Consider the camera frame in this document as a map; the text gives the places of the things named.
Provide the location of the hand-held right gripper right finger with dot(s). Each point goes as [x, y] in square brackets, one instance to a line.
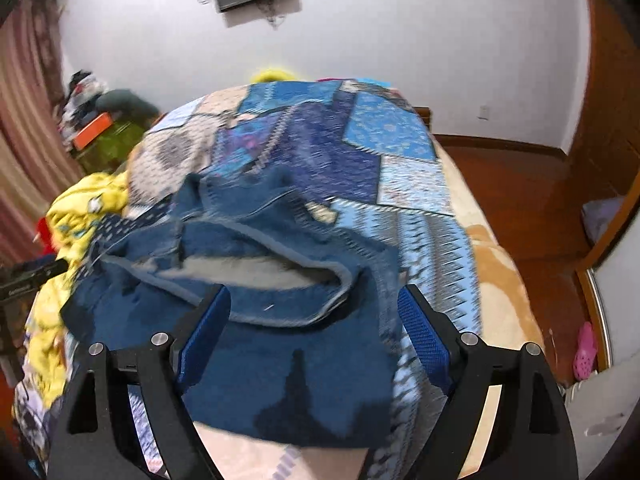
[425, 345]

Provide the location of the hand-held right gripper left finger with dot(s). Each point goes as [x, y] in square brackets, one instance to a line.
[202, 345]

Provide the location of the blue denim jacket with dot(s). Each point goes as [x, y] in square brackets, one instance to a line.
[260, 350]

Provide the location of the pile of clothes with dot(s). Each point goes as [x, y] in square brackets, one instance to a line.
[80, 100]

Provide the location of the yellow cartoon blanket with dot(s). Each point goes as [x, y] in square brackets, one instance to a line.
[80, 210]

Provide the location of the beige fleece blanket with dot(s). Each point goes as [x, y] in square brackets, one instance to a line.
[500, 270]

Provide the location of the striped brown curtain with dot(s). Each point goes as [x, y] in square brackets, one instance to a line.
[30, 150]

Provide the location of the green patterned cloth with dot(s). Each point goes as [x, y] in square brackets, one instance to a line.
[112, 147]

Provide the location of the pink slipper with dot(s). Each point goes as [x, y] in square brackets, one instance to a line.
[585, 352]

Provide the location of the orange box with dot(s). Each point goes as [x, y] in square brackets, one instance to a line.
[92, 131]

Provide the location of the grey pillow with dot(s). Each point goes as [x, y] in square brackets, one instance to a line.
[127, 105]

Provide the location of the blue patchwork quilt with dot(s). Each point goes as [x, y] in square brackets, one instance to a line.
[330, 155]

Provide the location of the grey purple cloth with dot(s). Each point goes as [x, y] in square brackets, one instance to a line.
[602, 220]

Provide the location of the yellow round cushion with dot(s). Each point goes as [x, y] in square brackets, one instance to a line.
[277, 76]

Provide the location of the brown wooden door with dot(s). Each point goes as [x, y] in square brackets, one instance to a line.
[607, 95]

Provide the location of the wooden bed frame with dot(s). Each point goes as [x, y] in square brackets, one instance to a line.
[424, 117]

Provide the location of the white wall socket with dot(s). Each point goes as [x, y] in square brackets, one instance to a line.
[483, 112]

